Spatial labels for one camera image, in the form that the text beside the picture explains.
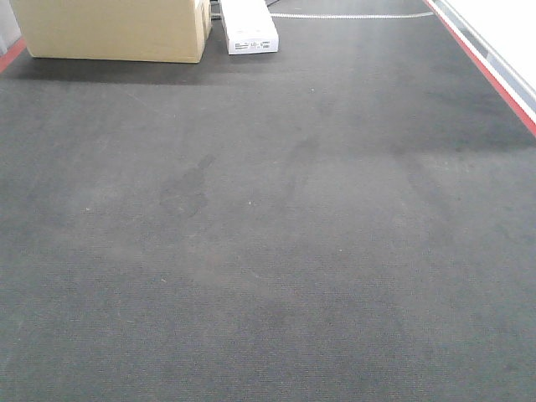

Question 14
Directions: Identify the long white product box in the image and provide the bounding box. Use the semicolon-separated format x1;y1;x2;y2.
219;0;279;55

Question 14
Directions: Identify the large open cardboard box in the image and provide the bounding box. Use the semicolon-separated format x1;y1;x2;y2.
11;0;212;64

